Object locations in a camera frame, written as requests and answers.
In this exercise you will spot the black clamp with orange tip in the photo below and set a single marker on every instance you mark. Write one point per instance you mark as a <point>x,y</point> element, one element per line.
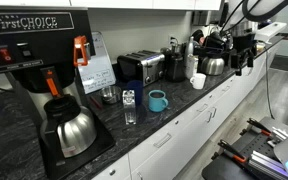
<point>257,124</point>

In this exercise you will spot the black and chrome toaster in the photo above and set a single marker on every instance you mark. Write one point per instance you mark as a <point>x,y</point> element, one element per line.
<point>145,66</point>

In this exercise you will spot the steel carafe under coffee maker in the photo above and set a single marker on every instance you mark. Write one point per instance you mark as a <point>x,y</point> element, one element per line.
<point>69,129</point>

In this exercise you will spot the small steel bowl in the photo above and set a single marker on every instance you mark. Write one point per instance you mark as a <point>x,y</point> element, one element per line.
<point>110,94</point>

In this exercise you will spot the steel carafe near rack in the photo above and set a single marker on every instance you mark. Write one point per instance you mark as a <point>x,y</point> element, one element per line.
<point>212,66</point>

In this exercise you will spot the blue mug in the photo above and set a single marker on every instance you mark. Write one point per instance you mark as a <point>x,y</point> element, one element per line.
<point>157,101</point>

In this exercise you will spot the clear square glass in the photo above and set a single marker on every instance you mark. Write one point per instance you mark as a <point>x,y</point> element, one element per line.
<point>129,106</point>

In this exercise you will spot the white steel water bottle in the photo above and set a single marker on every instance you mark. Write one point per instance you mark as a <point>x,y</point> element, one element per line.
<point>189,59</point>

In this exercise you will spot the wall power outlet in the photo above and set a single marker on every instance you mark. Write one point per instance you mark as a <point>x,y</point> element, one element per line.
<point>172,40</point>

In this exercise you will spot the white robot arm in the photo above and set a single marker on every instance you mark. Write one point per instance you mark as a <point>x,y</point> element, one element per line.
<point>242,24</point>

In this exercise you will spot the dark blue cup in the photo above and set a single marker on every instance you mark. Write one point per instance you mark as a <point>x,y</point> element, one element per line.
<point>137,87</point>

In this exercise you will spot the small whiteboard sign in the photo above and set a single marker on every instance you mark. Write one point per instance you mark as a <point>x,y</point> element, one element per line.
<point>99,71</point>

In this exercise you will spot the black dish rack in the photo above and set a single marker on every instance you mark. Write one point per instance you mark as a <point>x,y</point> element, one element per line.
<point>213,45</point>

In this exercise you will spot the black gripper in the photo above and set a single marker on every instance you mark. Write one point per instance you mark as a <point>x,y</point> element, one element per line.
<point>243,51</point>

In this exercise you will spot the black coffee grinder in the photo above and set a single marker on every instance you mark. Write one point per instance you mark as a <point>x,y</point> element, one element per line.
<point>175,66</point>

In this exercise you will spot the white mug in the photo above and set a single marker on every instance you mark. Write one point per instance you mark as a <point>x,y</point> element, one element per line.
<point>198,80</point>

